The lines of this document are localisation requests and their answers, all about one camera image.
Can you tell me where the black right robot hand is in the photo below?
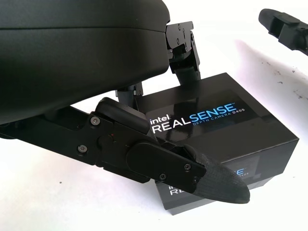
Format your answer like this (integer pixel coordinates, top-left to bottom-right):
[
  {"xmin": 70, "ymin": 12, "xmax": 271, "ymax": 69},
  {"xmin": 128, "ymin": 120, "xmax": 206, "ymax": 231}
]
[{"xmin": 258, "ymin": 8, "xmax": 308, "ymax": 56}]

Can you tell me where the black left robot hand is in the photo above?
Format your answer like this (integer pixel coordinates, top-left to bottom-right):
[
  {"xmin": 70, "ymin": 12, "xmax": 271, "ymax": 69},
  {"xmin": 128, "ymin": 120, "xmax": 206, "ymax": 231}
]
[{"xmin": 0, "ymin": 0, "xmax": 251, "ymax": 205}]

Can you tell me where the black box lid with label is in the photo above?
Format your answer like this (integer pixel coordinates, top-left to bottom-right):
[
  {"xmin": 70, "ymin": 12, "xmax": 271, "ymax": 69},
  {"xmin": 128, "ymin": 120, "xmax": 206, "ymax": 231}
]
[{"xmin": 134, "ymin": 72, "xmax": 300, "ymax": 211}]

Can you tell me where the black camera box base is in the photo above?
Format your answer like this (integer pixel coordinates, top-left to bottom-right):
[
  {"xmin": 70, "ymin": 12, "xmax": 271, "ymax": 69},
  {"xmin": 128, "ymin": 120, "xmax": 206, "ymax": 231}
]
[{"xmin": 166, "ymin": 174, "xmax": 274, "ymax": 217}]

